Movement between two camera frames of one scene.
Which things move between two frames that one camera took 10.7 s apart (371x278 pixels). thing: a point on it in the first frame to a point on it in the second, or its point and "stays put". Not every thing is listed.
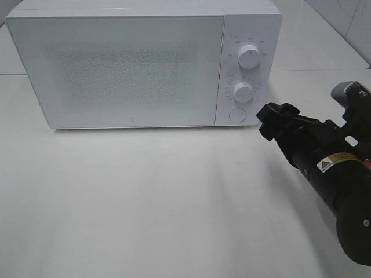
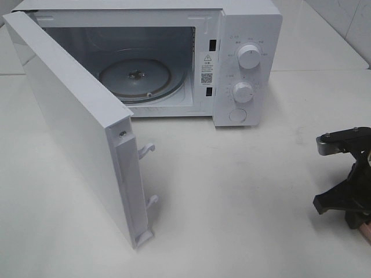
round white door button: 237,115 stays put
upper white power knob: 249,56 stays put
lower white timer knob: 242,92 stays put
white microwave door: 124,70 to 102,127
